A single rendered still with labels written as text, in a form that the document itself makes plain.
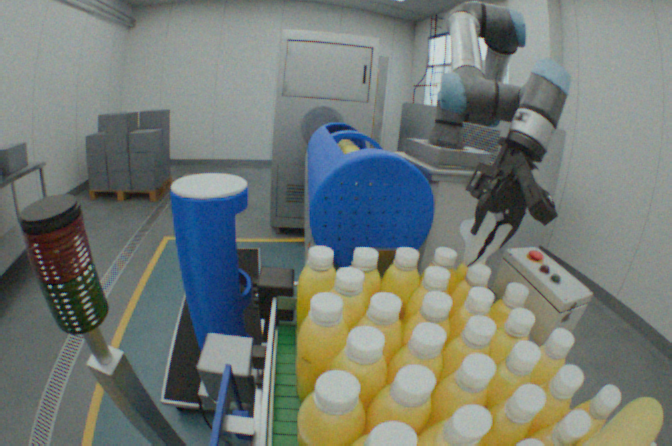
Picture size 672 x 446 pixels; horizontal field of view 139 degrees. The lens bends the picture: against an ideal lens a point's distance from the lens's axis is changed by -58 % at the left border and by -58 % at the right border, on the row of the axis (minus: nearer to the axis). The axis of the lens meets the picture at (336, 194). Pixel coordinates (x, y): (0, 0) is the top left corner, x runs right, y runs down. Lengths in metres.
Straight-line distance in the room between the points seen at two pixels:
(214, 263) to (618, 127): 3.29
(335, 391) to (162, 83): 6.00
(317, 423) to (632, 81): 3.26
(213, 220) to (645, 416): 1.03
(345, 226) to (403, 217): 0.13
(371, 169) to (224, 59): 5.35
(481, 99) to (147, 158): 3.87
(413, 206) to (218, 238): 0.61
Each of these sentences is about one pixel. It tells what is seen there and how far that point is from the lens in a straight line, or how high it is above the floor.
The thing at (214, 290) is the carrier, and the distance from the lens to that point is 1.08.
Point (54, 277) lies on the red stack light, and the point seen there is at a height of 1.22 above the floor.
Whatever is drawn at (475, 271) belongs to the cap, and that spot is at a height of 1.11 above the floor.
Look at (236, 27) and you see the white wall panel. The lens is 5.94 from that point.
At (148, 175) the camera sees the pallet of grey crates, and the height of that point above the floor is 0.35.
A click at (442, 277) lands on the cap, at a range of 0.45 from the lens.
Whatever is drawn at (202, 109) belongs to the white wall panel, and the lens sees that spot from 5.85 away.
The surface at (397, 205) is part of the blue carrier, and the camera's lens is 0.65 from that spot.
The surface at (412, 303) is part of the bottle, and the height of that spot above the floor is 1.05.
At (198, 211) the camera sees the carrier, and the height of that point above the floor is 0.99.
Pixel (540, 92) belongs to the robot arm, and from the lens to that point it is 0.48.
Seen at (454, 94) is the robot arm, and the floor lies 1.37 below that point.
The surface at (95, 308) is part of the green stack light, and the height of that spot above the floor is 1.18.
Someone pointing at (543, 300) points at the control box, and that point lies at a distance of 0.55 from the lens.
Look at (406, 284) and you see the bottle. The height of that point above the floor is 1.06.
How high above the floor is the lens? 1.33
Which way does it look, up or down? 17 degrees down
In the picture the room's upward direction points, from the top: 5 degrees clockwise
